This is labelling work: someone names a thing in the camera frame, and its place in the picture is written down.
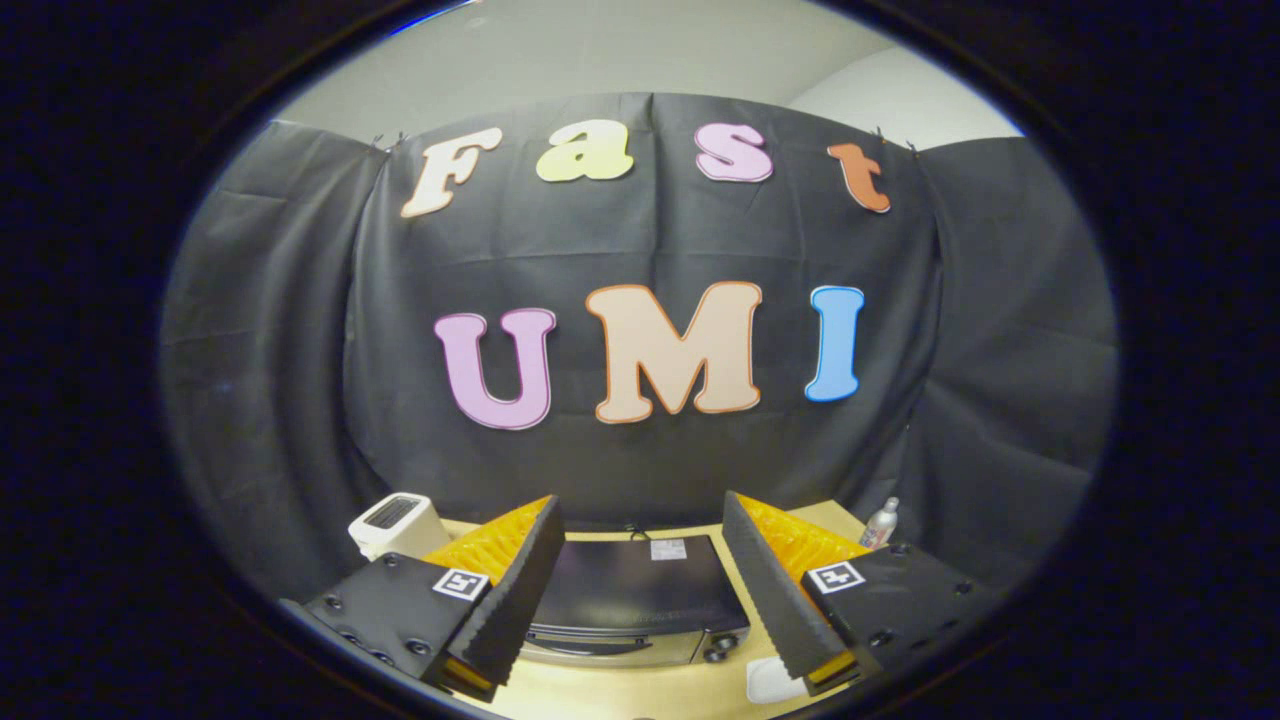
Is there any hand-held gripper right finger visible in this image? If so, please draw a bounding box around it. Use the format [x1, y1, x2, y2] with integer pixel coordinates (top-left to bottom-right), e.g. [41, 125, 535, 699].
[722, 490, 1001, 698]

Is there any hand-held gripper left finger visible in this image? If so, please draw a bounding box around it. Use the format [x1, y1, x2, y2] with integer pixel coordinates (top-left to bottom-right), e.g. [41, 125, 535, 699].
[280, 494, 567, 703]

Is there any black toaster oven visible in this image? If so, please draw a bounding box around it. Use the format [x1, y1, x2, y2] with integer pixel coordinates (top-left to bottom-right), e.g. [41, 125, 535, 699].
[515, 533, 753, 669]

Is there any white pop-up toaster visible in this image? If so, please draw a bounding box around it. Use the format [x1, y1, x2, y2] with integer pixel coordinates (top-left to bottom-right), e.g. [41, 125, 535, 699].
[347, 493, 453, 563]

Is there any white square plate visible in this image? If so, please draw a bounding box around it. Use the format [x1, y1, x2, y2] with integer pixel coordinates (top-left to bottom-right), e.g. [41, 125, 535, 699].
[745, 655, 811, 706]

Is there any pink and silver bottle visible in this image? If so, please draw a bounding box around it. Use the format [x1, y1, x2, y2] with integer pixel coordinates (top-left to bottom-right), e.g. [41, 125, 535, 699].
[860, 497, 901, 551]

